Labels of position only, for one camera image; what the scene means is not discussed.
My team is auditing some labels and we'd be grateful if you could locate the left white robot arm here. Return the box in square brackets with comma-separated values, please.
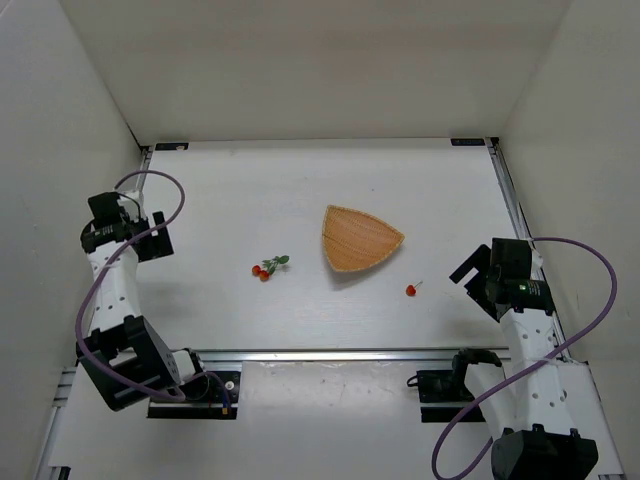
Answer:
[80, 190, 203, 394]

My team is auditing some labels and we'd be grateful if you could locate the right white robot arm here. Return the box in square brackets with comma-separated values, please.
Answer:
[450, 238, 599, 479]

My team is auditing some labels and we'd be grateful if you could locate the woven triangular fruit basket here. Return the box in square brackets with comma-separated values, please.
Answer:
[321, 205, 405, 273]

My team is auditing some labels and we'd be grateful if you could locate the right aluminium rail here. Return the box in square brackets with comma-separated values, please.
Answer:
[485, 137, 574, 362]

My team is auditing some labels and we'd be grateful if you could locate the aluminium rail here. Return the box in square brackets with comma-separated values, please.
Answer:
[135, 145, 154, 191]
[485, 137, 574, 362]
[192, 346, 514, 365]

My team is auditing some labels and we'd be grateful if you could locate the left aluminium rail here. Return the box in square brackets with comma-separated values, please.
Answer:
[135, 145, 154, 191]

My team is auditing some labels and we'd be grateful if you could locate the left black corner bracket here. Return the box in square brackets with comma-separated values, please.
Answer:
[154, 142, 189, 151]

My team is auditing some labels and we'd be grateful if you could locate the black corner bracket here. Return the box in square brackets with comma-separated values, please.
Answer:
[154, 142, 189, 151]
[450, 138, 485, 147]

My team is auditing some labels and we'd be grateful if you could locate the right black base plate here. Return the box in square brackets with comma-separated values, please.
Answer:
[406, 370, 474, 424]

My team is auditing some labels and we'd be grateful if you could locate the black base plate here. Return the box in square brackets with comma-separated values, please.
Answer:
[406, 370, 474, 424]
[147, 362, 242, 421]

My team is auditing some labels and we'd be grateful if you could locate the right black corner bracket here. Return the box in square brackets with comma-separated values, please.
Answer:
[450, 138, 485, 147]

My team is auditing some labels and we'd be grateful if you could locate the front aluminium rail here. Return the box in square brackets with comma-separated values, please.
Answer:
[192, 346, 514, 365]

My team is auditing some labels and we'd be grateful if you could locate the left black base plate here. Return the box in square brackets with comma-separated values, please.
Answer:
[147, 362, 242, 421]

